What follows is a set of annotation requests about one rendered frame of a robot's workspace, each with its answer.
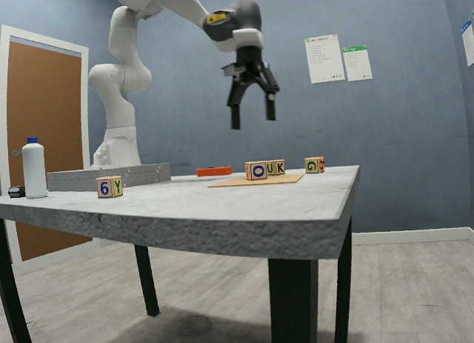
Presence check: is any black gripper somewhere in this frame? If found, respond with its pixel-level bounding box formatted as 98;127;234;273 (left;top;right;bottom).
228;46;281;130

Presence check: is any tan square mat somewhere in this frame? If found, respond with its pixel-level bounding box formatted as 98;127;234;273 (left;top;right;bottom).
207;174;304;188

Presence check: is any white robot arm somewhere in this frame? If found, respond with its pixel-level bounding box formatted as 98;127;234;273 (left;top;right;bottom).
88;0;265;169

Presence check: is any white plastic bottle with blue cap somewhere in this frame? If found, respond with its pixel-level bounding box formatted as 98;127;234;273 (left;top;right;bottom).
22;137;47;199

